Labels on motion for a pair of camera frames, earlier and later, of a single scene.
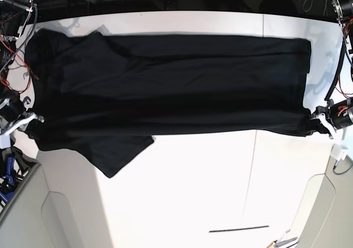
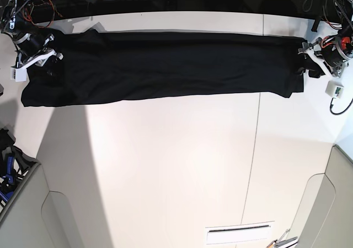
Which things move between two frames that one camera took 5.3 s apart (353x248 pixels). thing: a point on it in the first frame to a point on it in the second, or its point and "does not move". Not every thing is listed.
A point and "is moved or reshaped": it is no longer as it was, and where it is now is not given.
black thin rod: [215, 231] does not move
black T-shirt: [106, 96] is moved or reshaped
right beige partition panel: [324, 217] does not move
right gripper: [341, 113] to [336, 51]
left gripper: [14, 110] to [31, 44]
